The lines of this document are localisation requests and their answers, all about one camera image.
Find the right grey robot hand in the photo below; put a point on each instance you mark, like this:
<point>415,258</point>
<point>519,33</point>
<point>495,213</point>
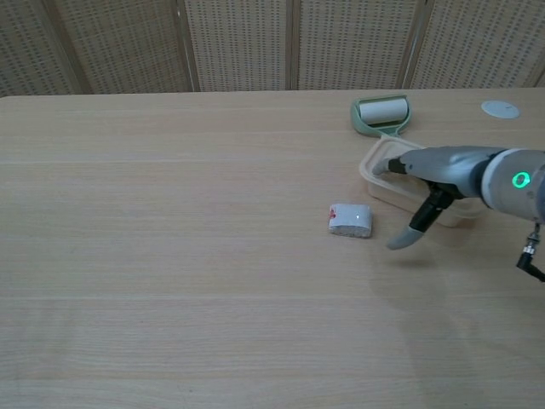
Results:
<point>443,168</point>

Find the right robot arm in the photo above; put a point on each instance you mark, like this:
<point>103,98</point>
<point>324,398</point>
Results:
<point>517,183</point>

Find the grey round grommet cap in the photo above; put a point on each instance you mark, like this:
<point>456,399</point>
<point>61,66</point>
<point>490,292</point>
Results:
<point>500,109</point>

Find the green lint roller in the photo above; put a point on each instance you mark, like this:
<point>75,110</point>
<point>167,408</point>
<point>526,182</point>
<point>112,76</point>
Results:
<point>381,111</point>

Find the small white wrapped packet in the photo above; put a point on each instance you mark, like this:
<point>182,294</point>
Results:
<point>351,219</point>

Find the woven bamboo folding screen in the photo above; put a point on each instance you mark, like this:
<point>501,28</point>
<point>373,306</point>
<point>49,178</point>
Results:
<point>238,42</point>

